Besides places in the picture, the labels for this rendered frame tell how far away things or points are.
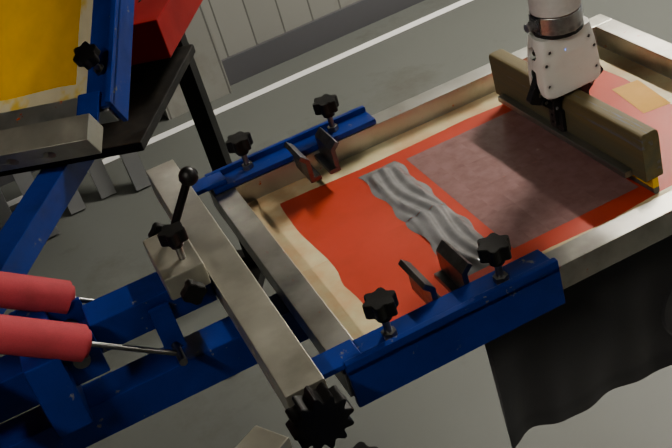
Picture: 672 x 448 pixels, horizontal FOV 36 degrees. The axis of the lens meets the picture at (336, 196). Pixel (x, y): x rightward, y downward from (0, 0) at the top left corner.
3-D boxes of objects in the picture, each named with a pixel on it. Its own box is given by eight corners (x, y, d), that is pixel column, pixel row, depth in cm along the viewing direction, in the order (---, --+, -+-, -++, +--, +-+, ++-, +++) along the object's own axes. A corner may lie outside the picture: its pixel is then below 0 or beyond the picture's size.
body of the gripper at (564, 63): (541, 40, 148) (550, 107, 154) (601, 13, 150) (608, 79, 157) (512, 23, 154) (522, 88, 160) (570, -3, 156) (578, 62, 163)
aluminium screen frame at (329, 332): (602, 32, 194) (600, 13, 192) (853, 143, 145) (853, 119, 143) (214, 206, 177) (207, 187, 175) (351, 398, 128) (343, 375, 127)
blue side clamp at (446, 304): (545, 285, 139) (536, 242, 135) (566, 303, 135) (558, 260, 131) (344, 386, 132) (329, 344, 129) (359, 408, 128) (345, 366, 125)
